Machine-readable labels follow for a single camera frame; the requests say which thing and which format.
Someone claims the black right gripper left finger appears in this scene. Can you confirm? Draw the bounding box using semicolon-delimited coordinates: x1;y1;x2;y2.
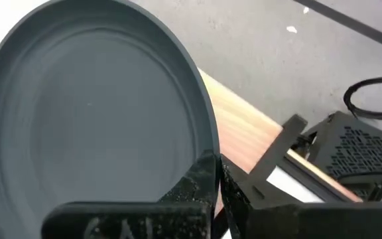
40;150;221;239

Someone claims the black metal table frame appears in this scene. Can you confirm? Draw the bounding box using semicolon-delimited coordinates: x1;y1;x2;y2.
249;114;354;204

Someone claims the black perforated computer case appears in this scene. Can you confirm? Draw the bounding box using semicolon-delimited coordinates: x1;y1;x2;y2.
302;110;382;202

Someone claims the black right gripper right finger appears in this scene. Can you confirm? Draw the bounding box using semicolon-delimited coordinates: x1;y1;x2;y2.
220;155;382;239

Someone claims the wooden shelf with black legs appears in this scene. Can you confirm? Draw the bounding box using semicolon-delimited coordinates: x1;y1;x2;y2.
197;68;284;216

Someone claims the coiled black cable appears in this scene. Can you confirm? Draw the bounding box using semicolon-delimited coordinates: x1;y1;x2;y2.
342;71;382;121

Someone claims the dark grey round plate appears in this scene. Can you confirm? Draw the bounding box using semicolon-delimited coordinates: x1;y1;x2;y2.
0;0;220;239

